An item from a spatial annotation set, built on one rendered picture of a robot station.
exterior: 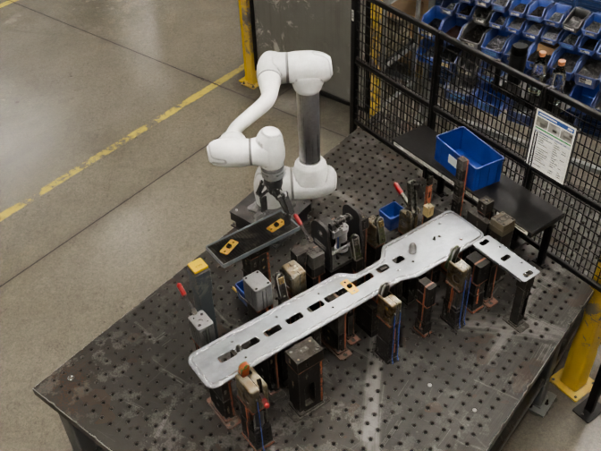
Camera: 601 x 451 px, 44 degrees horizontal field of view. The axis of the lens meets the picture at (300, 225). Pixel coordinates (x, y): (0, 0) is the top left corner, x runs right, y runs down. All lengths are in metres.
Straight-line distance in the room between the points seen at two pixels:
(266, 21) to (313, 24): 0.47
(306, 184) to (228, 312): 0.70
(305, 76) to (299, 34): 2.49
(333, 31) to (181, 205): 1.64
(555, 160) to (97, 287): 2.70
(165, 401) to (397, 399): 0.92
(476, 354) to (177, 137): 3.24
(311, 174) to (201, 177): 1.90
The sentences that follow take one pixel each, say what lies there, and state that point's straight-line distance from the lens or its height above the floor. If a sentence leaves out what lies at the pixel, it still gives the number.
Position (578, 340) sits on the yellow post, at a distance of 3.90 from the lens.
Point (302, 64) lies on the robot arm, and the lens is 3.24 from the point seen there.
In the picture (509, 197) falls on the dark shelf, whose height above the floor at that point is 1.03.
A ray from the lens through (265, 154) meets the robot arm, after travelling 2.80.
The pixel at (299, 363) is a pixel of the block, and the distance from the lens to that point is 2.76.
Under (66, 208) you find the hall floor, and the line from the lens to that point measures 5.30.
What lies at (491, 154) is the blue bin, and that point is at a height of 1.13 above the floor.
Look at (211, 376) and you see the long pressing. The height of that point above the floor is 1.00.
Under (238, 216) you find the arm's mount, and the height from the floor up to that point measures 0.79.
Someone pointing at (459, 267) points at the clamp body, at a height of 1.04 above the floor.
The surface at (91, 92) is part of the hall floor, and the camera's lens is 6.51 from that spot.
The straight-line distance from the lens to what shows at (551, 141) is 3.38.
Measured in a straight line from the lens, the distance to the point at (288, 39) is 5.84.
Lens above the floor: 3.19
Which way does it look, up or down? 41 degrees down
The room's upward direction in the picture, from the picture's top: 2 degrees counter-clockwise
